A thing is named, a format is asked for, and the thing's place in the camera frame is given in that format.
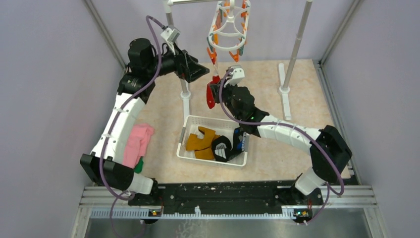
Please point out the black sock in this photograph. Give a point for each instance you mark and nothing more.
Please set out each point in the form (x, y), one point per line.
(224, 150)

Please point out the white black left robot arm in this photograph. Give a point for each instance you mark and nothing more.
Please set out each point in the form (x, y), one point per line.
(104, 164)

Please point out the green cloth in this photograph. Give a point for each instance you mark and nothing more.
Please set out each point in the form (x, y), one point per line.
(139, 166)

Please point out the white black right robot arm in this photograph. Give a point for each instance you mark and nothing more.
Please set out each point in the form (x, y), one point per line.
(327, 148)

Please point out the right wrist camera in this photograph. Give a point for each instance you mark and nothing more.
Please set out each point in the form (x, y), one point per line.
(236, 75)

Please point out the mustard yellow sock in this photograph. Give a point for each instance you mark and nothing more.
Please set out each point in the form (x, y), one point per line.
(205, 154)
(195, 143)

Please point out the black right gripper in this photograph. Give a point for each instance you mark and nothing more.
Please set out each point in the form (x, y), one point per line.
(224, 89)

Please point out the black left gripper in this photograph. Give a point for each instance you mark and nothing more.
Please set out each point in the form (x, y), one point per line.
(186, 65)

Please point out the pink cloth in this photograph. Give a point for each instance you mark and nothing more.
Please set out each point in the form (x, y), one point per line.
(137, 142)

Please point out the orange clothespin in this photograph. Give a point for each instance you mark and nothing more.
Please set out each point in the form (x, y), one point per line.
(212, 55)

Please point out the white plastic clip hanger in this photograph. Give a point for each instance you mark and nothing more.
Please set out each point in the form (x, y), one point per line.
(229, 27)

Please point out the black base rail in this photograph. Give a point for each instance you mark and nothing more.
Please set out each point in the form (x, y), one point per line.
(227, 198)

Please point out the white cable duct strip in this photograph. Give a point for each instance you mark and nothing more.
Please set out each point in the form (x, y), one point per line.
(141, 213)

